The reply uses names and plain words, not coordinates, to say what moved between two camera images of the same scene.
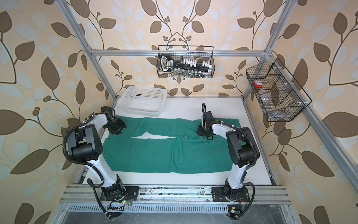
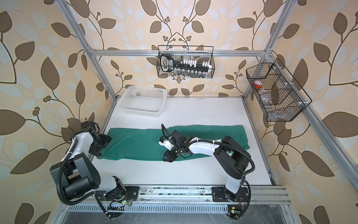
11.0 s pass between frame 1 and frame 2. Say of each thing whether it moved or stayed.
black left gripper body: moved
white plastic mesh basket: stayed
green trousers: moved
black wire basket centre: stayed
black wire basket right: stayed
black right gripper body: moved
